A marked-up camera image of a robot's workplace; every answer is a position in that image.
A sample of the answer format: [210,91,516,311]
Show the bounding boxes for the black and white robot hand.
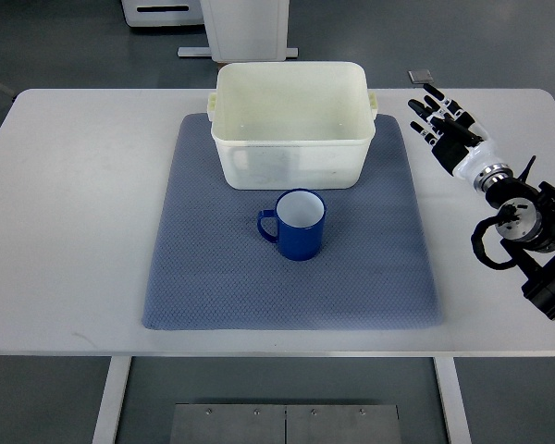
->
[408,83,513,191]

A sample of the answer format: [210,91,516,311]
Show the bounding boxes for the blue mug white inside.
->
[256,189,327,261]

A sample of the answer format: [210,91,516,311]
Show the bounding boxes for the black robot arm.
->
[471,162,555,322]

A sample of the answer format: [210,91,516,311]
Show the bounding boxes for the white plastic box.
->
[207,61,378,190]

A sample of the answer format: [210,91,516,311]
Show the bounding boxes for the small grey floor plate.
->
[407,68,434,84]

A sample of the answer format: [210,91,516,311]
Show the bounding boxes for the right white table leg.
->
[434,357,472,444]

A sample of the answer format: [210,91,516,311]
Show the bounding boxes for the white table leg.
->
[92,356,131,444]
[434,357,472,444]

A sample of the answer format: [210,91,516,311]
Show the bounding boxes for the blue textured mat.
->
[142,114,442,330]

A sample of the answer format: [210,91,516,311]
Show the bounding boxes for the white cabinet with slot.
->
[121,0,204,28]

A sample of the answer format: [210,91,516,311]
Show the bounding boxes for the left white table leg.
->
[92,356,131,444]

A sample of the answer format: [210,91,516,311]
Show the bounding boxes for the white pedestal stand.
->
[178,0,299,64]

